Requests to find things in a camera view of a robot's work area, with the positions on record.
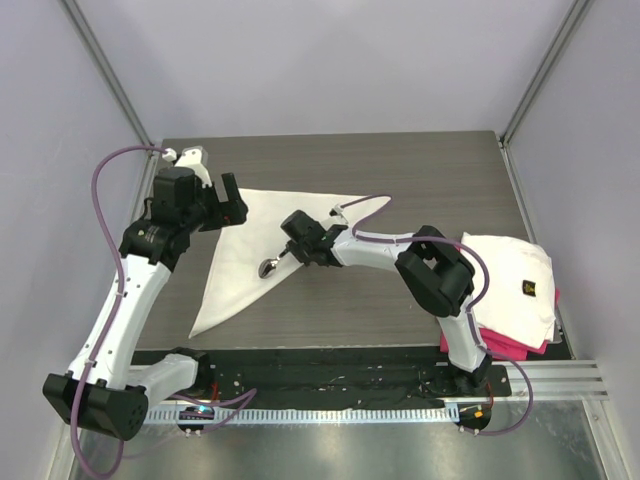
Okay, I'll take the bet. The green handled metal spoon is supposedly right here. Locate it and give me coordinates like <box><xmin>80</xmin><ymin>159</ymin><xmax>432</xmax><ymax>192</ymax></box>
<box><xmin>258</xmin><ymin>249</ymin><xmax>289</xmax><ymax>279</ymax></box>

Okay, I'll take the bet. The white cloth napkin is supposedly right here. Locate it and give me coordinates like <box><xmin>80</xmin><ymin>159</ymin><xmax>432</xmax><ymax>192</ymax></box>
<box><xmin>189</xmin><ymin>189</ymin><xmax>391</xmax><ymax>338</ymax></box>

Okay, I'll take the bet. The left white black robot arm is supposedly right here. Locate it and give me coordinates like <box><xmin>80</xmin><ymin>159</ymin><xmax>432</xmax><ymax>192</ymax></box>
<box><xmin>43</xmin><ymin>166</ymin><xmax>248</xmax><ymax>441</ymax></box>

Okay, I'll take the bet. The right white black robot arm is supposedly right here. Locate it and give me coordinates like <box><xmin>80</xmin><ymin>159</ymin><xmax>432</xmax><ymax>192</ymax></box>
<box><xmin>281</xmin><ymin>210</ymin><xmax>492</xmax><ymax>395</ymax></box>

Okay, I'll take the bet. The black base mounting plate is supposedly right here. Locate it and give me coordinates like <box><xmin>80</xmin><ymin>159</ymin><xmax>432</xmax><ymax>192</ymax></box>
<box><xmin>193</xmin><ymin>346</ymin><xmax>512</xmax><ymax>411</ymax></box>

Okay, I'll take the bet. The pink folded cloth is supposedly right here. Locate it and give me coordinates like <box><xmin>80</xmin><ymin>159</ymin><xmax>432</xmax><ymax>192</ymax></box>
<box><xmin>480</xmin><ymin>327</ymin><xmax>549</xmax><ymax>361</ymax></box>

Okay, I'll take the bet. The white folded cloth with logo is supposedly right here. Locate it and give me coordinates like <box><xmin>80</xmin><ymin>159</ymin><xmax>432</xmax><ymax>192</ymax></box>
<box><xmin>462</xmin><ymin>233</ymin><xmax>556</xmax><ymax>350</ymax></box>

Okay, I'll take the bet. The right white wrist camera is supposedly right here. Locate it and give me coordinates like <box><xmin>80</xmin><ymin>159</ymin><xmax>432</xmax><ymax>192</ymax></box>
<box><xmin>329</xmin><ymin>204</ymin><xmax>350</xmax><ymax>225</ymax></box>

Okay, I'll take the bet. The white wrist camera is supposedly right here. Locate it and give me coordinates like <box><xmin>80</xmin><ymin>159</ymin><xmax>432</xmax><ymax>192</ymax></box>
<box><xmin>161</xmin><ymin>146</ymin><xmax>213</xmax><ymax>187</ymax></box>
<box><xmin>329</xmin><ymin>204</ymin><xmax>350</xmax><ymax>225</ymax></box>

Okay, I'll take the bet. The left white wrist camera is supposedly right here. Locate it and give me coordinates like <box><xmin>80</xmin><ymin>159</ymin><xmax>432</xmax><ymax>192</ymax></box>
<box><xmin>161</xmin><ymin>146</ymin><xmax>213</xmax><ymax>187</ymax></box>

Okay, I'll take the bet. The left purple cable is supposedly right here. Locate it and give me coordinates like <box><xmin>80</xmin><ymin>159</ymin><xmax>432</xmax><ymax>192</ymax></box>
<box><xmin>68</xmin><ymin>143</ymin><xmax>259</xmax><ymax>476</ymax></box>

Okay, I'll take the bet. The purple cable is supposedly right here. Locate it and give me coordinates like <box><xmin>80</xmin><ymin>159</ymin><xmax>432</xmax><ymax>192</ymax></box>
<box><xmin>68</xmin><ymin>143</ymin><xmax>259</xmax><ymax>476</ymax></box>
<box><xmin>332</xmin><ymin>194</ymin><xmax>536</xmax><ymax>440</ymax></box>

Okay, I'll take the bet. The left aluminium frame post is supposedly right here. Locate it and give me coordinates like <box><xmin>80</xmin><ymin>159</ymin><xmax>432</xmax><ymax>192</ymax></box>
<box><xmin>58</xmin><ymin>0</ymin><xmax>152</xmax><ymax>145</ymax></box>

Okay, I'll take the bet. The aluminium frame post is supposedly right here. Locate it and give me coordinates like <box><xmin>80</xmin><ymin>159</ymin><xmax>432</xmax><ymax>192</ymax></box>
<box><xmin>498</xmin><ymin>0</ymin><xmax>596</xmax><ymax>149</ymax></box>
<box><xmin>58</xmin><ymin>0</ymin><xmax>152</xmax><ymax>145</ymax></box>

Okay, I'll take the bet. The white slotted cable duct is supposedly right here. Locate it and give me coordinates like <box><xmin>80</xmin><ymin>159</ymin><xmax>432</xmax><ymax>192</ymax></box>
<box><xmin>144</xmin><ymin>403</ymin><xmax>459</xmax><ymax>426</ymax></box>

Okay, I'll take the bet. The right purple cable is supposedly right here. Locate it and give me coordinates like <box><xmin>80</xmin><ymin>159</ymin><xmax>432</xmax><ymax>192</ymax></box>
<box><xmin>332</xmin><ymin>194</ymin><xmax>536</xmax><ymax>440</ymax></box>

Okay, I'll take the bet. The right aluminium frame post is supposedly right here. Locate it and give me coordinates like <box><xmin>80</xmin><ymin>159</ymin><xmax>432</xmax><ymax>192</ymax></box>
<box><xmin>498</xmin><ymin>0</ymin><xmax>596</xmax><ymax>149</ymax></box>

